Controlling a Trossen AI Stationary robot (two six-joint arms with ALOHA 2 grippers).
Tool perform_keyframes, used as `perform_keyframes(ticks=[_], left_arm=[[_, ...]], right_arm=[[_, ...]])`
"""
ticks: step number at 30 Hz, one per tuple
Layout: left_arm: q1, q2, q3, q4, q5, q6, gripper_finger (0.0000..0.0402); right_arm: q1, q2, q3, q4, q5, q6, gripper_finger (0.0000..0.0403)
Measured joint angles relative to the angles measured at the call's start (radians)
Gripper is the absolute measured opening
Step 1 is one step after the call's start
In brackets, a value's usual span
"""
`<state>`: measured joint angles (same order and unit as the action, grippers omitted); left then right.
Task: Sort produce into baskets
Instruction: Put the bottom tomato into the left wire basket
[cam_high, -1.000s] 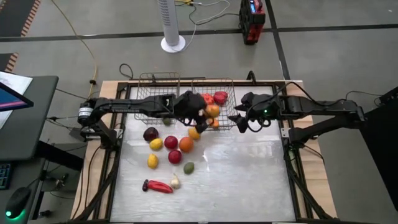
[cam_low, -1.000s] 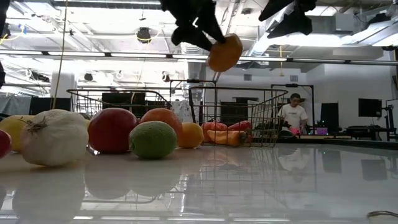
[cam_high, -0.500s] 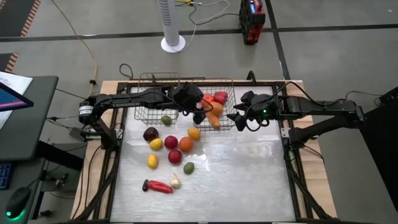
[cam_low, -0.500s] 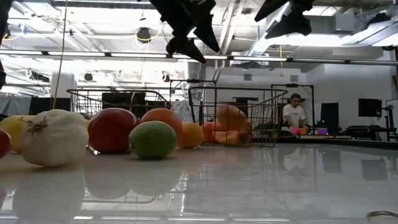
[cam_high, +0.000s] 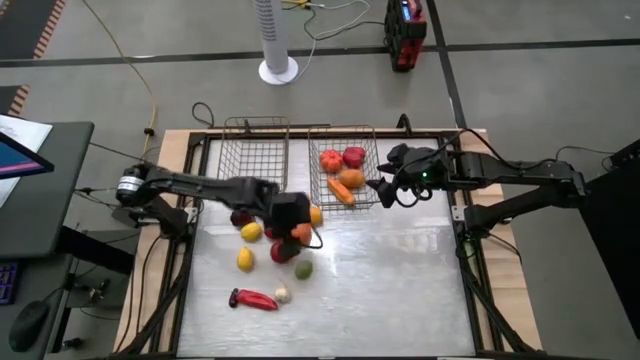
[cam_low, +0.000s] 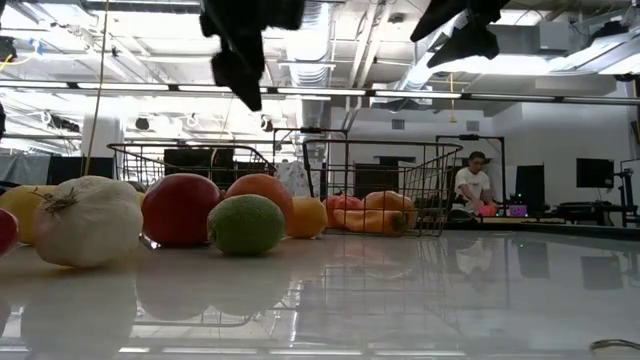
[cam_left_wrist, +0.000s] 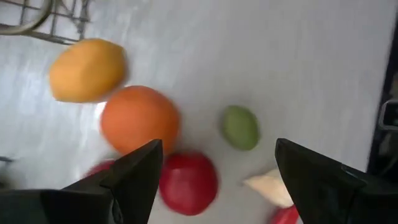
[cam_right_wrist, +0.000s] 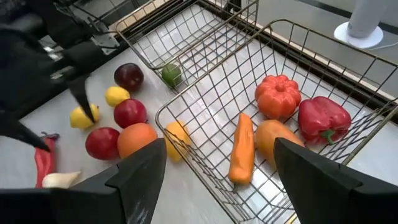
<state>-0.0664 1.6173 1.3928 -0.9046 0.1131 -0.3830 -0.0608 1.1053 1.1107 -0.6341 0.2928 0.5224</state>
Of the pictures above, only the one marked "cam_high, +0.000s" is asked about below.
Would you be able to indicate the white garlic bulb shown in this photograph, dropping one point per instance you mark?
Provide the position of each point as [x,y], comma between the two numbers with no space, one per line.
[282,295]

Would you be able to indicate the wooden table board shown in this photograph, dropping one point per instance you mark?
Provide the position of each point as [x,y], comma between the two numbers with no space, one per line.
[510,300]

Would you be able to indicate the yellow-orange mango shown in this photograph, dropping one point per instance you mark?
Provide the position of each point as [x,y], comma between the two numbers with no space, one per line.
[316,217]

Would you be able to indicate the large black case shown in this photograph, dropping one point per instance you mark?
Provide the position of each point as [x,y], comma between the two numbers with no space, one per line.
[615,240]

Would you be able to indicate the red chili pepper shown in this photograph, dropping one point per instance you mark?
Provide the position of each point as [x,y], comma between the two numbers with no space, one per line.
[257,300]

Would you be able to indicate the black metal table frame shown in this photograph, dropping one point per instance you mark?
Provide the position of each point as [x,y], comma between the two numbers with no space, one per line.
[425,134]

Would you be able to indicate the white tower fan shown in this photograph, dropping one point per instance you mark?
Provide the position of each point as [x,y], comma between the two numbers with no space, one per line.
[272,30]

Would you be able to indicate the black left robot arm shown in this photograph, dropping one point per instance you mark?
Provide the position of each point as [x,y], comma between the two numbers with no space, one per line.
[200,186]

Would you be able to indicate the red and black equipment box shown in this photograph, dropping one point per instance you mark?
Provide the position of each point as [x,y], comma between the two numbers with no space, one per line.
[407,40]

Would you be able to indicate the computer monitor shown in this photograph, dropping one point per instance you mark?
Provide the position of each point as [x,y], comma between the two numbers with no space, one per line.
[15,160]

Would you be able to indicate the computer keyboard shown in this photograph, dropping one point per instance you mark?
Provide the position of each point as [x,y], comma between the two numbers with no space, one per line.
[7,285]

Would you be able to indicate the white paper sheet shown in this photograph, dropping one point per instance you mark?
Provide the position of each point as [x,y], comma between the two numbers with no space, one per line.
[27,132]

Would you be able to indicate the dark purple plum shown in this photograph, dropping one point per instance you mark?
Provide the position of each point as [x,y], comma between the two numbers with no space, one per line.
[241,219]

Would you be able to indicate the orange fruit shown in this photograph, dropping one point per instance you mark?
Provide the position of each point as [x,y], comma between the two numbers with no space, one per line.
[303,233]

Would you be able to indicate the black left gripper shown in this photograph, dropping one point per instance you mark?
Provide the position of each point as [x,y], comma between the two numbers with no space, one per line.
[290,212]

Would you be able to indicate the black mat orange striped edge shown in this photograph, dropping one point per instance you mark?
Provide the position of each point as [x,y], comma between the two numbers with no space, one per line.
[25,25]
[10,100]

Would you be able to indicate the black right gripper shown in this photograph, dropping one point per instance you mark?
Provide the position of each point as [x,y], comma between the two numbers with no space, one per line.
[422,172]

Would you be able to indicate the green lime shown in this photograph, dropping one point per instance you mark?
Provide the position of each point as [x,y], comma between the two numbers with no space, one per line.
[303,270]

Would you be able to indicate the red bell pepper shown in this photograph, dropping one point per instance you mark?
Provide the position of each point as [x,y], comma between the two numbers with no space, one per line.
[354,157]

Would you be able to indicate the orange carrot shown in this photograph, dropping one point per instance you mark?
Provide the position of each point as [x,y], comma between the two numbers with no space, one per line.
[341,192]

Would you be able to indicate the orange bell pepper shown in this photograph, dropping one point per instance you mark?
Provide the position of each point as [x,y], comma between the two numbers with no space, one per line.
[352,178]

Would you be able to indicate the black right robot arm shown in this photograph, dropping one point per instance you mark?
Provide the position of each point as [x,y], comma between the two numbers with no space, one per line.
[500,170]

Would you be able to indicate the black computer mouse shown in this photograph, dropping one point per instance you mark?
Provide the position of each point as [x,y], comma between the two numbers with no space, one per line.
[27,325]

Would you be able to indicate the dark grey desk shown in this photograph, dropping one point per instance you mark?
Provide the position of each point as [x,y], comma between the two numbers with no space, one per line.
[45,200]

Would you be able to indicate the black table clamp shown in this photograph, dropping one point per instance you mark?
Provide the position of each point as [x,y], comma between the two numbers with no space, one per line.
[404,124]

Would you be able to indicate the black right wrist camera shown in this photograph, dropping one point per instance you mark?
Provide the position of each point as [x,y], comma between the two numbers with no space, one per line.
[400,152]

